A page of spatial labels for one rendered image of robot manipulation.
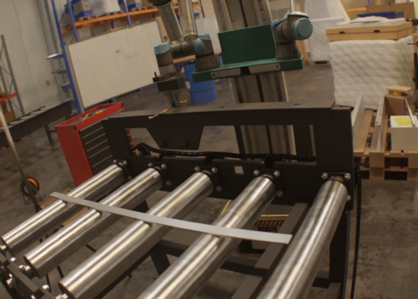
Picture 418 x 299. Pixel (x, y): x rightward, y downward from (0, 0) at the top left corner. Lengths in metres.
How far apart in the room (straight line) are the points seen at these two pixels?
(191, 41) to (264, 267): 1.08
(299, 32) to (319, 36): 7.70
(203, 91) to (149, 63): 1.36
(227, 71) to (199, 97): 5.03
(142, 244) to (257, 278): 0.41
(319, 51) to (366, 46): 5.16
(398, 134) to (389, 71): 1.59
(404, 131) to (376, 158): 0.35
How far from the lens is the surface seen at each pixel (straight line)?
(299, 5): 1.71
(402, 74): 4.39
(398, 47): 4.27
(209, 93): 6.89
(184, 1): 1.70
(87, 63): 5.88
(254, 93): 2.12
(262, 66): 1.81
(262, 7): 1.98
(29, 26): 12.34
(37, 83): 12.03
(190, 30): 1.62
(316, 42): 9.41
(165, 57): 1.52
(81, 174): 3.66
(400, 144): 2.89
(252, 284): 0.99
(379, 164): 2.93
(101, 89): 5.93
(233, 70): 1.86
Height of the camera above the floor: 1.49
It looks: 19 degrees down
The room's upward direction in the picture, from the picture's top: 13 degrees counter-clockwise
